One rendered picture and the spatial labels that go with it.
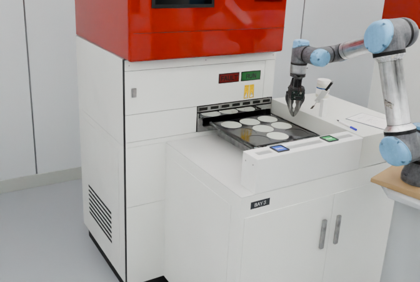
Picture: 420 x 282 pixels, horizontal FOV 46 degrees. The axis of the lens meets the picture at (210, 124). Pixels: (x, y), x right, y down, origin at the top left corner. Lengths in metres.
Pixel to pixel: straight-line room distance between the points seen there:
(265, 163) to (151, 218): 0.82
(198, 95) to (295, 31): 2.38
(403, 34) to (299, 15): 2.73
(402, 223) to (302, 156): 0.50
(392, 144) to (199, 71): 0.93
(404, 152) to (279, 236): 0.58
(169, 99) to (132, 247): 0.75
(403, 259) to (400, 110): 0.64
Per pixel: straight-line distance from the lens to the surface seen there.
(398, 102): 1.91
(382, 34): 1.87
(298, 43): 2.24
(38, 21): 3.53
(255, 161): 1.81
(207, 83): 2.33
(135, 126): 2.22
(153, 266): 2.60
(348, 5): 4.99
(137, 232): 2.45
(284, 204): 1.97
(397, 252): 2.21
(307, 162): 1.97
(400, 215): 2.13
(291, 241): 2.10
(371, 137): 2.20
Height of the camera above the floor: 1.65
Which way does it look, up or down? 19 degrees down
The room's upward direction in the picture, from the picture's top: 3 degrees clockwise
